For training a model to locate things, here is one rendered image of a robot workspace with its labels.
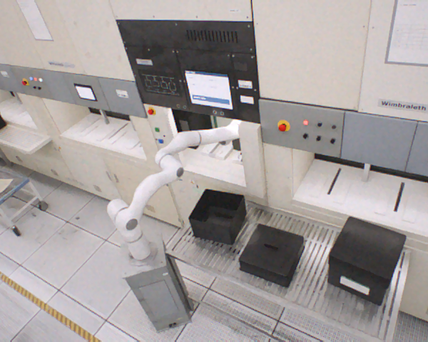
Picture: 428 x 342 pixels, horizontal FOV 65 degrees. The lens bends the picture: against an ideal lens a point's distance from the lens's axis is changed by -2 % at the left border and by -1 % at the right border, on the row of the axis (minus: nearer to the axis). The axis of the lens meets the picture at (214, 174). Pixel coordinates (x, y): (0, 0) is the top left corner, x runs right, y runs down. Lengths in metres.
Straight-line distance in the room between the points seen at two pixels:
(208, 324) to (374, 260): 1.42
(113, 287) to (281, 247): 1.68
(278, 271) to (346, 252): 0.36
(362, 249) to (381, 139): 0.53
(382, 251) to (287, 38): 1.09
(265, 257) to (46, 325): 2.00
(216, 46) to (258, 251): 1.12
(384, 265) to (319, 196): 0.65
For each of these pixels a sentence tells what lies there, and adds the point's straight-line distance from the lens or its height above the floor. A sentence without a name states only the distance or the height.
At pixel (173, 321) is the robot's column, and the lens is 2.73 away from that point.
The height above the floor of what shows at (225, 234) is 0.86.
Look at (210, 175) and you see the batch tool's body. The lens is 2.45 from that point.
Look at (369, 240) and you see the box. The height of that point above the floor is 1.01.
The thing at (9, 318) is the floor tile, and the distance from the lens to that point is 3.51.
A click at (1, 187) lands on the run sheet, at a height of 0.46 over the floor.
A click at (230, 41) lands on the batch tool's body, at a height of 1.86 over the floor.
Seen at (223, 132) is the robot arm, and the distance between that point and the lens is 2.07.
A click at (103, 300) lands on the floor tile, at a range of 3.14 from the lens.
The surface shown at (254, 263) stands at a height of 0.86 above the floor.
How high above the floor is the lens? 2.45
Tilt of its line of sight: 40 degrees down
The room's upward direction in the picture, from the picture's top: 12 degrees counter-clockwise
